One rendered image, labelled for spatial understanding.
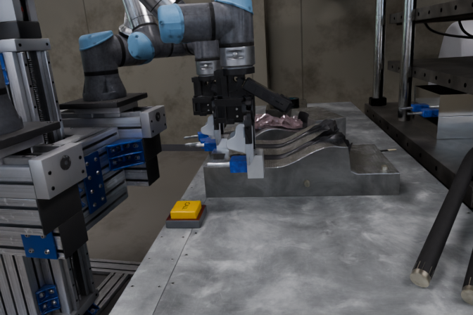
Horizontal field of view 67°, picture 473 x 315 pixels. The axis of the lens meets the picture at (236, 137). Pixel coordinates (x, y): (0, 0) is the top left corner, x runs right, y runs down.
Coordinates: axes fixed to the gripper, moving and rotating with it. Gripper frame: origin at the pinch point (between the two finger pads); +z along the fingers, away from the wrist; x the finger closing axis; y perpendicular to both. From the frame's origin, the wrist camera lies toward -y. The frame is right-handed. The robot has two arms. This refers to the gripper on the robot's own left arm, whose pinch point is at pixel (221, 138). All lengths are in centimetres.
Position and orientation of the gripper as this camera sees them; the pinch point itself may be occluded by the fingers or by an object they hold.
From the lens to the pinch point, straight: 113.0
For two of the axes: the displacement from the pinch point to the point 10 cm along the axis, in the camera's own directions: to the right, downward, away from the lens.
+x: -1.2, 2.7, -9.6
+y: -9.9, 0.3, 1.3
